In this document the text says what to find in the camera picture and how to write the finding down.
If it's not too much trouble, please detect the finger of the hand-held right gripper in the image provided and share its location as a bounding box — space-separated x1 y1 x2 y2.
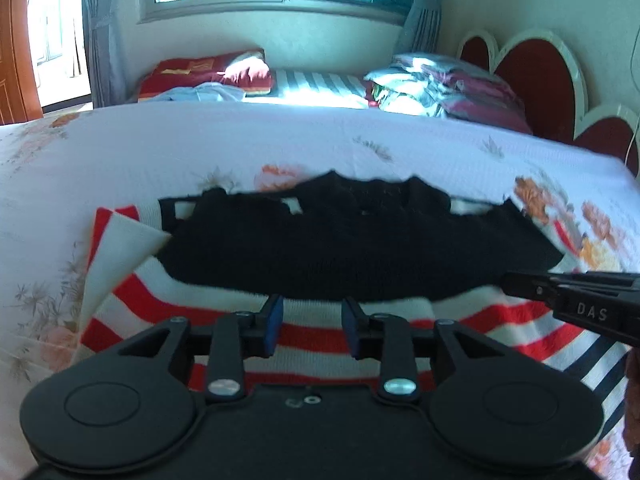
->
501 271 568 306

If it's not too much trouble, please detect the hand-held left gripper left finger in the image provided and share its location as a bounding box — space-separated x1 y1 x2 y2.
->
107 294 284 403

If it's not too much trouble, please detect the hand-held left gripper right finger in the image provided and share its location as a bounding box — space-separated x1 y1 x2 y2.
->
341 296 506 406

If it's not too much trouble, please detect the striped knit cartoon sweater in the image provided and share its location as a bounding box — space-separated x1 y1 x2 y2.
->
77 170 632 428

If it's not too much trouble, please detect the person's right forearm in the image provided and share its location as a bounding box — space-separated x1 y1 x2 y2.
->
622 350 640 480

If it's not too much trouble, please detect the red heart-shaped headboard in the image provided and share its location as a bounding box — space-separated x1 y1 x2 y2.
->
456 29 640 177

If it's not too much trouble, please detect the floral white bed sheet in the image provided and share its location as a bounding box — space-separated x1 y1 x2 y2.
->
0 102 640 480

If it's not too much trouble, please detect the stack of folded bedding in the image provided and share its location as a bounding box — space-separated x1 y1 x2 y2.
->
364 52 533 135

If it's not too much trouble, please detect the striped bed sheet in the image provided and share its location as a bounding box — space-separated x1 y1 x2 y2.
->
245 70 373 109

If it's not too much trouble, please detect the light blue garment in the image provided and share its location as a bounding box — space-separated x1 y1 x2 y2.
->
150 84 246 105

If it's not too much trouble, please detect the red folded blanket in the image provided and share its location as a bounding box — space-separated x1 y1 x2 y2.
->
137 50 273 101

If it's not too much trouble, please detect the grey-blue curtain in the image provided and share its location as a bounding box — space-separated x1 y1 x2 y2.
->
402 0 443 53
80 0 138 108

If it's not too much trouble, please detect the brown wooden door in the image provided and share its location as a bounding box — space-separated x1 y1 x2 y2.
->
0 0 43 126

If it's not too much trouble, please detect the thin charging cable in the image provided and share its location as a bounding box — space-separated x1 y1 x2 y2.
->
622 25 640 166

